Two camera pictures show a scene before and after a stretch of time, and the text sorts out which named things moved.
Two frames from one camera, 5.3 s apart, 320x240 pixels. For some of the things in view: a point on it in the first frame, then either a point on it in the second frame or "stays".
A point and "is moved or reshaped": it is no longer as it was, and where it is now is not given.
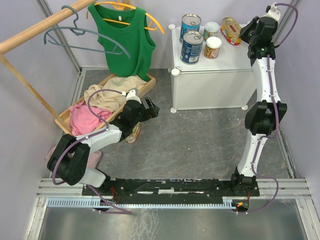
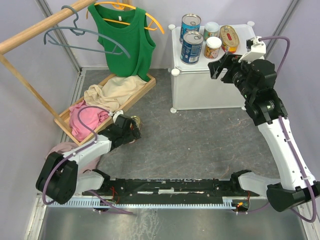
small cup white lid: x=212 y=49 stays
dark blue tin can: x=191 y=47 stays
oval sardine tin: x=230 y=30 is moved or reshaped
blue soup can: x=190 y=22 stays
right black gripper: x=251 y=24 → x=229 y=61
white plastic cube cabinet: x=226 y=82 stays
